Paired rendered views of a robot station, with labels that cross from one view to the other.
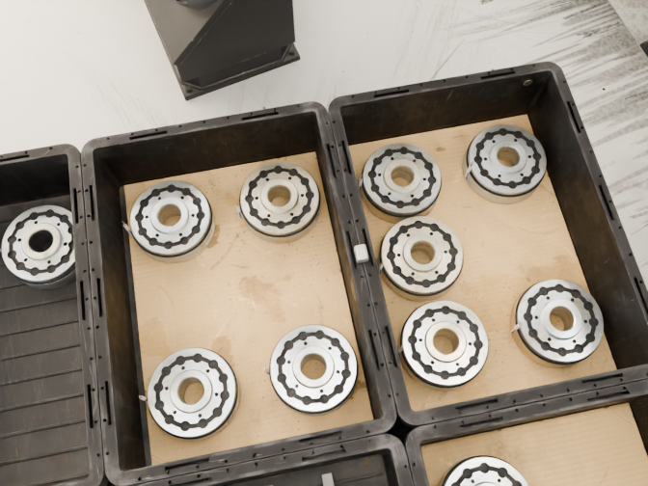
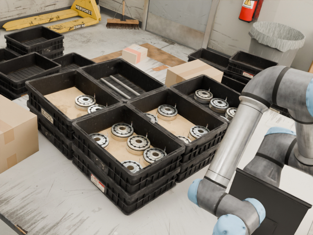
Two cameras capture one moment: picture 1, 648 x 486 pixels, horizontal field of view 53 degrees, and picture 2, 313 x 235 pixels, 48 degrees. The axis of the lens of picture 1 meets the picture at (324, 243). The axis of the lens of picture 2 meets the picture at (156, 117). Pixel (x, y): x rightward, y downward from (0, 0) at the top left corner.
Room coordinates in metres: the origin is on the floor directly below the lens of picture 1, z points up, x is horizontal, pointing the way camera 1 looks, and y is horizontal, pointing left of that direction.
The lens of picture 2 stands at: (1.24, -0.84, 1.81)
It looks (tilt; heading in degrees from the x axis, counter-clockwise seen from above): 34 degrees down; 141
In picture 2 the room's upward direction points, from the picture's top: 10 degrees clockwise
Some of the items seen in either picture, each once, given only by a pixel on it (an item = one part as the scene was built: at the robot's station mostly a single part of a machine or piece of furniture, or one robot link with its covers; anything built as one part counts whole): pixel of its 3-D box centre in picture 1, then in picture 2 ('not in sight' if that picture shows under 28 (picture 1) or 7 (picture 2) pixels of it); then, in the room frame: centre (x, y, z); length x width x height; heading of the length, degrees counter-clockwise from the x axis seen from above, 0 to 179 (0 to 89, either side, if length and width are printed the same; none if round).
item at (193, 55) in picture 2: not in sight; (208, 73); (-0.95, 1.50, 0.31); 0.40 x 0.30 x 0.34; 22
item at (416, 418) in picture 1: (485, 228); (128, 136); (0.28, -0.19, 0.92); 0.40 x 0.30 x 0.02; 11
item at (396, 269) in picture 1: (421, 254); (138, 142); (0.27, -0.12, 0.86); 0.10 x 0.10 x 0.01
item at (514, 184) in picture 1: (506, 158); (130, 169); (0.40, -0.24, 0.86); 0.10 x 0.10 x 0.01
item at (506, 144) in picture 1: (507, 157); (130, 168); (0.40, -0.24, 0.86); 0.05 x 0.05 x 0.01
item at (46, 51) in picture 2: not in sight; (36, 59); (-1.60, 0.01, 0.37); 0.40 x 0.30 x 0.45; 112
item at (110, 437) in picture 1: (229, 276); (176, 114); (0.22, 0.11, 0.92); 0.40 x 0.30 x 0.02; 11
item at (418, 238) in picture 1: (422, 253); (139, 141); (0.27, -0.12, 0.86); 0.05 x 0.05 x 0.01
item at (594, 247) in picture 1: (475, 243); (126, 146); (0.28, -0.19, 0.87); 0.40 x 0.30 x 0.11; 11
